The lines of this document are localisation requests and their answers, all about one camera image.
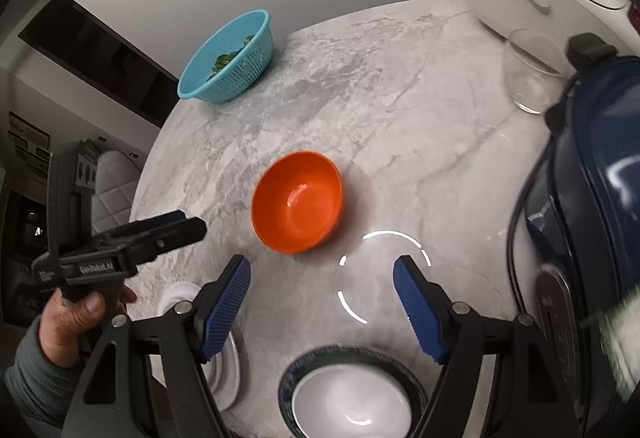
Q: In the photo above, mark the clear drinking glass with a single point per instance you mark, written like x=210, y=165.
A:
x=532, y=77

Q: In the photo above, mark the dark wall cabinet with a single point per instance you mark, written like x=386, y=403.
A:
x=90, y=52

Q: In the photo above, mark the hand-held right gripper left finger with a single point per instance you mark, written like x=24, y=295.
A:
x=225, y=308

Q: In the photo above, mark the person's left hand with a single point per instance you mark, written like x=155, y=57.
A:
x=75, y=328

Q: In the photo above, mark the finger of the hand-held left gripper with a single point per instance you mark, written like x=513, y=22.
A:
x=150, y=223
x=175, y=235

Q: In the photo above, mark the large round white plate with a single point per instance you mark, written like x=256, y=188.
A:
x=235, y=385

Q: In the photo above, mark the white green blurred object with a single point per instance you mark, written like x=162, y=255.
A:
x=620, y=343

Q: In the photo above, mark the person's left forearm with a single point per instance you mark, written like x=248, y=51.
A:
x=40, y=378

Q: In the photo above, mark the green leafy vegetables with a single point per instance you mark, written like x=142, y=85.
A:
x=220, y=62

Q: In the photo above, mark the orange bowl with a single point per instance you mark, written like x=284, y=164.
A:
x=300, y=203

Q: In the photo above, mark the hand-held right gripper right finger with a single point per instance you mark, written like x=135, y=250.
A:
x=417, y=313

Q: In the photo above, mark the white bowl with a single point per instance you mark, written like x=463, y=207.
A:
x=350, y=398

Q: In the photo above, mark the green blue floral bowl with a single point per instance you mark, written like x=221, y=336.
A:
x=300, y=360

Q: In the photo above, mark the wall photo display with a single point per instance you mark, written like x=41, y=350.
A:
x=27, y=142

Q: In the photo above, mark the teal plastic colander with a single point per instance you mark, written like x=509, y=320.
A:
x=225, y=42

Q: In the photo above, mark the dark blue kitchen appliance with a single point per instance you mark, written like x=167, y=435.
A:
x=590, y=198

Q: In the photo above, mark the grey quilted chair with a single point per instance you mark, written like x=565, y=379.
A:
x=117, y=183

